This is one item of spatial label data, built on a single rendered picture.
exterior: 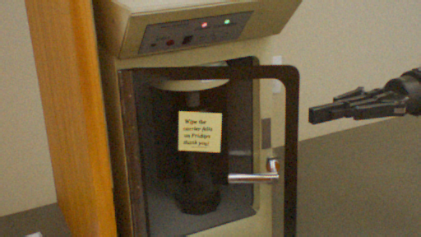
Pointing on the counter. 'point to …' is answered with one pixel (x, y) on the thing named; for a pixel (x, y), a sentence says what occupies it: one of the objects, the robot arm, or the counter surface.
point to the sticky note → (199, 132)
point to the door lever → (257, 175)
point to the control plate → (158, 33)
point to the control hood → (121, 44)
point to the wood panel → (73, 113)
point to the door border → (133, 152)
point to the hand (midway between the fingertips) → (326, 113)
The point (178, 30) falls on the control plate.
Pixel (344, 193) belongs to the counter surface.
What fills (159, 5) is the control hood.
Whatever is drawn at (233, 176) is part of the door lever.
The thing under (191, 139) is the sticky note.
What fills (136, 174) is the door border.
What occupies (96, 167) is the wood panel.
